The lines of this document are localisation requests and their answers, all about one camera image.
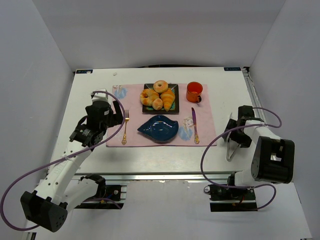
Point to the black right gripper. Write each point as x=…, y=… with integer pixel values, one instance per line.
x=236, y=135

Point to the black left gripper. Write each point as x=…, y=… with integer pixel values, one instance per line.
x=116, y=115

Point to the metal food tongs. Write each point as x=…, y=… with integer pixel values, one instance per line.
x=232, y=146

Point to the striped orange croissant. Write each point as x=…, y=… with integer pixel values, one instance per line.
x=167, y=97

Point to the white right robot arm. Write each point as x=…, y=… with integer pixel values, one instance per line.
x=273, y=158

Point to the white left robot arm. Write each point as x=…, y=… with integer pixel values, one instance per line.
x=48, y=205

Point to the curled croissant bread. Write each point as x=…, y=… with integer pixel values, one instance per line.
x=148, y=96

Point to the gold ornate fork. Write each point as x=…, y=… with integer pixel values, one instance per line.
x=126, y=119

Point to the small round bun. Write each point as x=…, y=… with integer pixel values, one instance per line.
x=157, y=104

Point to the blue shell-shaped dish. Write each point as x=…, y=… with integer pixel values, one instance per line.
x=159, y=128

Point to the purple gold table knife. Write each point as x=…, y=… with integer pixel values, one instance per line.
x=194, y=119

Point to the pink cartoon placemat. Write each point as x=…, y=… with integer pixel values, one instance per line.
x=129, y=96

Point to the black square plate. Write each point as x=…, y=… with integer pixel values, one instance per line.
x=175, y=107

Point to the blue label sticker left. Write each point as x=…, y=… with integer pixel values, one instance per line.
x=84, y=71

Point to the blue label sticker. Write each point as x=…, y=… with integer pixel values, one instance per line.
x=84, y=71
x=232, y=69

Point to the orange metal mug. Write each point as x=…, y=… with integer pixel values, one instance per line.
x=193, y=92

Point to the blue label sticker right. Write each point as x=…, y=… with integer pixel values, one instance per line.
x=232, y=69

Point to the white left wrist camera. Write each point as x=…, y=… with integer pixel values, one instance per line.
x=99, y=95

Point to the sugared ring donut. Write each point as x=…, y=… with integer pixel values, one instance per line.
x=160, y=86

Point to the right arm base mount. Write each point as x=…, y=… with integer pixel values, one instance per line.
x=226, y=199

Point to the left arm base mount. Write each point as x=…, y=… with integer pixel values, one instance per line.
x=107, y=197

